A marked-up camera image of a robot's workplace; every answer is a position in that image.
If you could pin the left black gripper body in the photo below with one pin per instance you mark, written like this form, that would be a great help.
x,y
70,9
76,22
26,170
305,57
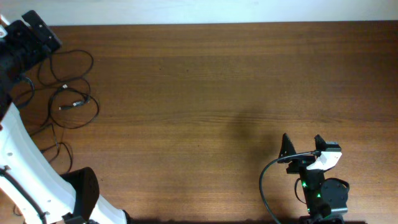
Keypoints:
x,y
41,28

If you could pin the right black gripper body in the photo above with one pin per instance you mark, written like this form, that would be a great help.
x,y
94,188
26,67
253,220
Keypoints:
x,y
300,165

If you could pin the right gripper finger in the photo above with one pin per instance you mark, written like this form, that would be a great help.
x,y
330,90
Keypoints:
x,y
320,143
287,150

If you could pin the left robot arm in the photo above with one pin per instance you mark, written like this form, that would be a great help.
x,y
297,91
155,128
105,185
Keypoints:
x,y
40,193

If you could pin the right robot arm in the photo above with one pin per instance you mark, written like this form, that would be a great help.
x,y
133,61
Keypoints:
x,y
325,198

